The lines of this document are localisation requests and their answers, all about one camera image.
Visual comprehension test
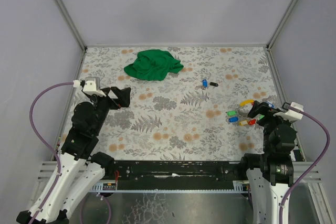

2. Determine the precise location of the blue key tag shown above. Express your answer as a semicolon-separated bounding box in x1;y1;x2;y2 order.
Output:
228;116;238;123

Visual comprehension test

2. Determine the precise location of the blue tagged key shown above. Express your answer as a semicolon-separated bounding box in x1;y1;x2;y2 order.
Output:
202;79;208;90

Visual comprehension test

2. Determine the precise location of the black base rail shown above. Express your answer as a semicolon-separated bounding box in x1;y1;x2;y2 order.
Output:
102;161;259;191

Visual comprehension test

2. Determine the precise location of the yellow key tag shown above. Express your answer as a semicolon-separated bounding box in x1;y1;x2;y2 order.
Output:
239;120;248;126

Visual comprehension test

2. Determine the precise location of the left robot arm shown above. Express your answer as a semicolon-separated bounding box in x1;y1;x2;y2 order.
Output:
16;87;131;223

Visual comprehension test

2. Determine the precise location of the floral table mat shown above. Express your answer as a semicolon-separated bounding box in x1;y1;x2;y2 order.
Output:
79;46;283;161

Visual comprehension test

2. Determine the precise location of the purple cable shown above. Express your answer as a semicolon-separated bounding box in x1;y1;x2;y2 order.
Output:
278;110;330;224
27;82;77;224

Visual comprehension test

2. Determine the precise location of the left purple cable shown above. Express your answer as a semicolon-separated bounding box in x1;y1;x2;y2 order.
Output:
27;82;77;224

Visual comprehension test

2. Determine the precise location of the black key fob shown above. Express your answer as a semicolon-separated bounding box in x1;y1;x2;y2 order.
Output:
209;82;218;87

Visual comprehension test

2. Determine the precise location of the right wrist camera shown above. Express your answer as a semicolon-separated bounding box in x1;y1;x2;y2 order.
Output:
274;102;304;122

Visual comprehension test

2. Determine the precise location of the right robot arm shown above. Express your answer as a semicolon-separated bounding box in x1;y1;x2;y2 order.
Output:
241;101;297;223

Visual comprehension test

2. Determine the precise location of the green key tag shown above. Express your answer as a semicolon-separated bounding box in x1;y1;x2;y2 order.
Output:
226;111;237;116

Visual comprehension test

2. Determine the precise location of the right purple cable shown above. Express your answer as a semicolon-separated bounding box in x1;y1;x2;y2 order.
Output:
278;110;330;224

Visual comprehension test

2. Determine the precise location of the red key tag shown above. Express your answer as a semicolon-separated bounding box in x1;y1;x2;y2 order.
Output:
248;119;256;125

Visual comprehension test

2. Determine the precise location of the green crumpled cloth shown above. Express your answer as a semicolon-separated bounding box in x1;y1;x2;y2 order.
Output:
124;49;184;81

